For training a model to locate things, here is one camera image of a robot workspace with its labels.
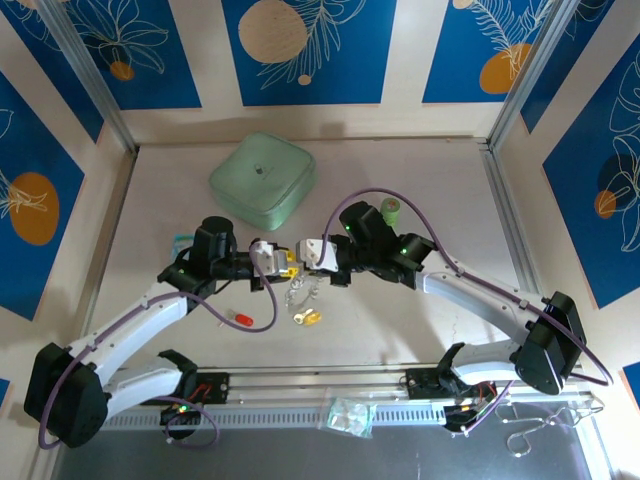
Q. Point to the yellow capped key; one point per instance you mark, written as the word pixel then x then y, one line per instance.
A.
pixel 310 317

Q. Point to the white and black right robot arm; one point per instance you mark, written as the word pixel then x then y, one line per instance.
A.
pixel 480 295

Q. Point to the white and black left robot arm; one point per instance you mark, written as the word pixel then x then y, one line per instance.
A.
pixel 135 320

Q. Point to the small green bottle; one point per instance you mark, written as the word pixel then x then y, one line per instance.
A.
pixel 392 209

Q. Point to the light blue wipes packet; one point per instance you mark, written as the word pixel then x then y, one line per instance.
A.
pixel 181 242

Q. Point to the pale green square case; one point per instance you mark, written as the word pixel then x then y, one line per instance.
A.
pixel 260 175

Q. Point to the clear plastic bag white pieces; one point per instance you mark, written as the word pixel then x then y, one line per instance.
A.
pixel 350 415

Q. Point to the aluminium table side rail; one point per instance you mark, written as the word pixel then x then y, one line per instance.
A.
pixel 513 225
pixel 111 225

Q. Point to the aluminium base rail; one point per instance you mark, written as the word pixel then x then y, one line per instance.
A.
pixel 300 382

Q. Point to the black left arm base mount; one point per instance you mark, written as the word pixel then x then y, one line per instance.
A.
pixel 210 387

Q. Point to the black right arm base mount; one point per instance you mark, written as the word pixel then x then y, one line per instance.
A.
pixel 425 382

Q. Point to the aluminium frame post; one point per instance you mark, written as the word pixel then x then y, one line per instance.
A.
pixel 86 65
pixel 532 65

